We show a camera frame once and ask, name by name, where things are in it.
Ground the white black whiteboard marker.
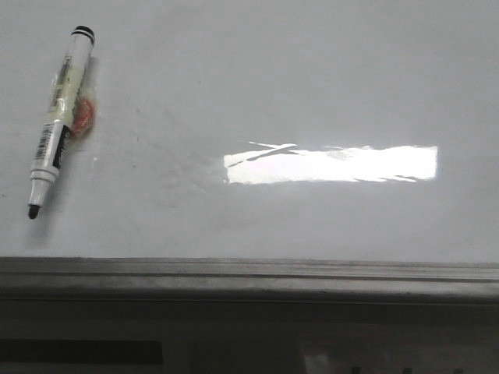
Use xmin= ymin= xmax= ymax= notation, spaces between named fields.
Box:
xmin=28 ymin=26 xmax=95 ymax=219

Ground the white whiteboard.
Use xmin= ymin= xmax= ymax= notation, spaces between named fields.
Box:
xmin=1 ymin=1 xmax=498 ymax=263

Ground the black label strip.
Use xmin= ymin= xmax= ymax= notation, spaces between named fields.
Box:
xmin=1 ymin=339 xmax=164 ymax=365

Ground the grey metal whiteboard frame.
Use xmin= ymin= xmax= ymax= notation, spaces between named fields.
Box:
xmin=1 ymin=257 xmax=498 ymax=304

